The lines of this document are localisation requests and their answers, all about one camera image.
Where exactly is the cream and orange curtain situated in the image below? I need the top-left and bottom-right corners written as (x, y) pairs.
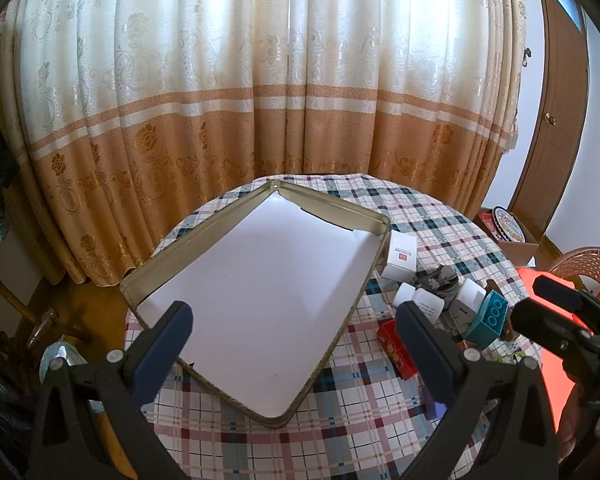
top-left (0, 0), bottom-right (528, 286)

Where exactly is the white box with red seal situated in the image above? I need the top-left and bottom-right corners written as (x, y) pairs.
top-left (382, 230), bottom-right (418, 281)

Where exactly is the black plastic bag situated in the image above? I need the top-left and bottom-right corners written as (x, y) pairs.
top-left (0, 360), bottom-right (43, 480)

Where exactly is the white plastic bottle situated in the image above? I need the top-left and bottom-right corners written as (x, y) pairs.
top-left (394, 282), bottom-right (443, 322)

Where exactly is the teal toy block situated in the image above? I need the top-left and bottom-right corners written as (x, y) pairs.
top-left (464, 290), bottom-right (511, 351)

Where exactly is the round cookie tin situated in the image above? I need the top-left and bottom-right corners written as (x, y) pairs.
top-left (492, 208), bottom-right (526, 243)

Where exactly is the wicker chair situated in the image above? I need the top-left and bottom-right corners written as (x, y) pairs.
top-left (547, 246), bottom-right (600, 301)

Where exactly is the brown wooden door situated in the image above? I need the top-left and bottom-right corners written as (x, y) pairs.
top-left (507, 0), bottom-right (591, 256)

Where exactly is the purple toy block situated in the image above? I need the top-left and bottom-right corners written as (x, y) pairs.
top-left (422, 390), bottom-right (443, 421)

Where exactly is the person's right hand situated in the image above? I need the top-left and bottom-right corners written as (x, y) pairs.
top-left (559, 397), bottom-right (588, 463)

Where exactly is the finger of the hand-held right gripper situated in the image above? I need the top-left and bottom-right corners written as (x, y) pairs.
top-left (511, 300), bottom-right (600, 367)
top-left (532, 275), bottom-right (600, 336)

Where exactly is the grey patterned cloth bundle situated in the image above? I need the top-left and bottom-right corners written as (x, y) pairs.
top-left (414, 265), bottom-right (461, 311)

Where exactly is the crumpled clear plastic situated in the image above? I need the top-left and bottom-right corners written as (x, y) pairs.
top-left (39, 341), bottom-right (88, 386)

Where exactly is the white charger adapter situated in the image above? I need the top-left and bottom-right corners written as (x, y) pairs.
top-left (445, 279), bottom-right (486, 338)

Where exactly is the gold metal tin tray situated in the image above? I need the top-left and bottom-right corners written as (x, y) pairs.
top-left (119, 180), bottom-right (392, 430)

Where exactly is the cardboard box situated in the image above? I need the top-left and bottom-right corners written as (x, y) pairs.
top-left (477, 207), bottom-right (541, 266)

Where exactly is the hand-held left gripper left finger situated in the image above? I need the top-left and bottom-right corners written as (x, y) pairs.
top-left (27, 301), bottom-right (193, 480)

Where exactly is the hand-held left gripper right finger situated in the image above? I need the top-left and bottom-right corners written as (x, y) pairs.
top-left (395, 301), bottom-right (561, 480)

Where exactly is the red toy block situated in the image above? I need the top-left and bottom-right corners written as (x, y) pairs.
top-left (376, 319), bottom-right (421, 381)

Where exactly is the brown wooden stand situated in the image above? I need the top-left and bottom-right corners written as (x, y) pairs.
top-left (0, 255), bottom-right (91, 361)

